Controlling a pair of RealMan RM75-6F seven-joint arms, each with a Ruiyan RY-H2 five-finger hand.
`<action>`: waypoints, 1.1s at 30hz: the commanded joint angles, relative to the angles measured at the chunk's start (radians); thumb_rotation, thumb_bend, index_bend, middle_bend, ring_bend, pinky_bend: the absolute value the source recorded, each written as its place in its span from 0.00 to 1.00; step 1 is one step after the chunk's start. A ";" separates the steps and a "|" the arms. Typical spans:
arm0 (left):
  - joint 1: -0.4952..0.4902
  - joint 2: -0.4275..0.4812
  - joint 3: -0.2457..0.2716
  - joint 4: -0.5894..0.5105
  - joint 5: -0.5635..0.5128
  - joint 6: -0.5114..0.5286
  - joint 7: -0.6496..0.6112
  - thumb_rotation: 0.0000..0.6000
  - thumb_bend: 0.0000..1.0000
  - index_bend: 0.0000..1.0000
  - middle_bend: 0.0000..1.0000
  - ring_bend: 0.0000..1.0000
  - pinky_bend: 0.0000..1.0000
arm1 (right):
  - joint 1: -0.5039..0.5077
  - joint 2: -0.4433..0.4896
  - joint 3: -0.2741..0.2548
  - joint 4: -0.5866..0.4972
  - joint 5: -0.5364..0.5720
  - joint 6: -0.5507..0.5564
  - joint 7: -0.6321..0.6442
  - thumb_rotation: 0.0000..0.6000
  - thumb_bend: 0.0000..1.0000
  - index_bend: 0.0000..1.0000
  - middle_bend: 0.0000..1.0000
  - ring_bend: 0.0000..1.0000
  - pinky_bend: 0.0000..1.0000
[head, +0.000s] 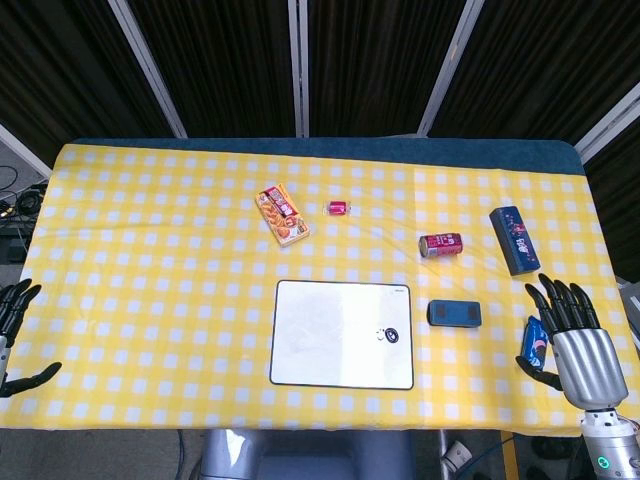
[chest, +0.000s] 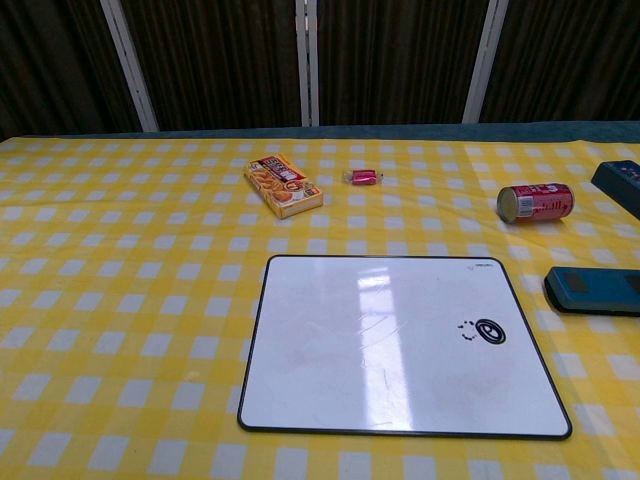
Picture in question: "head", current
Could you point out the black and silver right hand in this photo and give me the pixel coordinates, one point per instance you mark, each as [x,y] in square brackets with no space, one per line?
[587,360]

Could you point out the black and silver left hand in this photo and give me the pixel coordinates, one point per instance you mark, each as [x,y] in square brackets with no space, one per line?
[15,305]

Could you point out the dark blue plastic device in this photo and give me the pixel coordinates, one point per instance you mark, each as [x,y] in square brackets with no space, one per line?
[454,313]

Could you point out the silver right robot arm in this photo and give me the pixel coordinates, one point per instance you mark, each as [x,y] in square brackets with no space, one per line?
[612,445]

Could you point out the white rectangular board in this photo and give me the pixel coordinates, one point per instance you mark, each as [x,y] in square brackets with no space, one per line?
[342,335]

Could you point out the blue cookie packet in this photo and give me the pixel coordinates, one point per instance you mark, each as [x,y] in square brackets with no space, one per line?
[535,345]

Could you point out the grey box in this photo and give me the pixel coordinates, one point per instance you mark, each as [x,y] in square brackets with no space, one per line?
[631,310]

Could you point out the yellow checked tablecloth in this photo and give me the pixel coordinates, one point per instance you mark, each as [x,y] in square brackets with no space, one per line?
[150,310]

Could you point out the dark blue long box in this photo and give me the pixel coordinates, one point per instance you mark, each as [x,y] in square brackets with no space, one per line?
[515,241]

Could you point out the red drink can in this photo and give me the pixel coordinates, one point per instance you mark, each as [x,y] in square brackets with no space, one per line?
[441,245]

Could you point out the orange snack box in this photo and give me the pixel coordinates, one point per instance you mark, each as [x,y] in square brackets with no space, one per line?
[281,215]

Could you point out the pink wrapped candy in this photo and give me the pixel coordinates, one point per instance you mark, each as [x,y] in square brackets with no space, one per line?
[338,208]

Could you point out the grey robot torso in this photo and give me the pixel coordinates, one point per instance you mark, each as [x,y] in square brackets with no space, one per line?
[310,457]

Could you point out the teal felt table cover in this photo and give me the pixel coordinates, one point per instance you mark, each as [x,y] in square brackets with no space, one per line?
[325,146]

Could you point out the white metal frame post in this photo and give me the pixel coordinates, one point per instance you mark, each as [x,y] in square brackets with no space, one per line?
[447,67]
[147,67]
[298,67]
[607,117]
[25,150]

